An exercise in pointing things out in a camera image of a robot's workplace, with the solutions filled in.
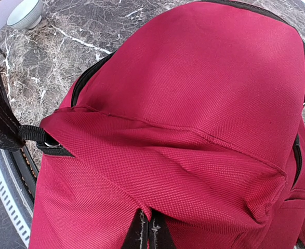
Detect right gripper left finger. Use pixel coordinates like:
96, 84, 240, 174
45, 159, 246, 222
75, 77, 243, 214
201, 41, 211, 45
121, 209, 149, 249

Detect white slotted cable duct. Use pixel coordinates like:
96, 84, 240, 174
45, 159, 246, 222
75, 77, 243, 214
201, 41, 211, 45
0, 149, 33, 248

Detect light green bowl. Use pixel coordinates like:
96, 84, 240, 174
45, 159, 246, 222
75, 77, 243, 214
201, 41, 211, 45
6, 0, 43, 30

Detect red student backpack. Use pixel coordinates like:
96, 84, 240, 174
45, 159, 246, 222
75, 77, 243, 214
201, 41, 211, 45
29, 1, 305, 248

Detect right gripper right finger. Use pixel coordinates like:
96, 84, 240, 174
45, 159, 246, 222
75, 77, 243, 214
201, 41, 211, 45
148, 210, 176, 249

